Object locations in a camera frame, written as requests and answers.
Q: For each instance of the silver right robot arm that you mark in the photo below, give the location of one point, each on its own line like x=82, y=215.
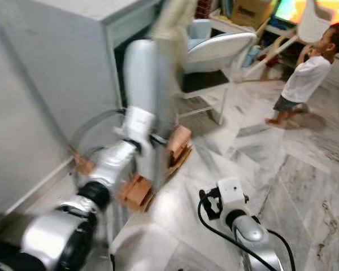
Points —
x=254, y=234

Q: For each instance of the small grey fridge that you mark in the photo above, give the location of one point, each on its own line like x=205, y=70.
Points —
x=56, y=56

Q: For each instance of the red brick stack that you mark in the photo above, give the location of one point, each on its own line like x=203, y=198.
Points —
x=82, y=164
x=179, y=141
x=138, y=192

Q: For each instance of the light blue plastic chair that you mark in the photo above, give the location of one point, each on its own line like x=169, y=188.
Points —
x=220, y=48

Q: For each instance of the black robot torso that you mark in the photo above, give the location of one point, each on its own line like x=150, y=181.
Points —
x=5, y=261

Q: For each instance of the child in white shirt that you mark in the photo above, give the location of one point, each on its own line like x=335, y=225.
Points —
x=305, y=76

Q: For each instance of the brown cardboard box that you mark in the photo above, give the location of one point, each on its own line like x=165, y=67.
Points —
x=251, y=11

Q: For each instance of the bright colourful tv screen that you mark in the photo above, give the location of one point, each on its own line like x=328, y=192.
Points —
x=288, y=10

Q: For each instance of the white chair wooden legs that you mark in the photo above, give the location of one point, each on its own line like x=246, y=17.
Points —
x=313, y=23

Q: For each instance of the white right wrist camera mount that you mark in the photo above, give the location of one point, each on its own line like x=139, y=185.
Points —
x=230, y=195

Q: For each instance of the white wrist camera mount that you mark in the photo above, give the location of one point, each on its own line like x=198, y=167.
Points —
x=230, y=195
x=138, y=127

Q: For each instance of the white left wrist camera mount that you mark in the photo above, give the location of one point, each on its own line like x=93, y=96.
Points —
x=138, y=127

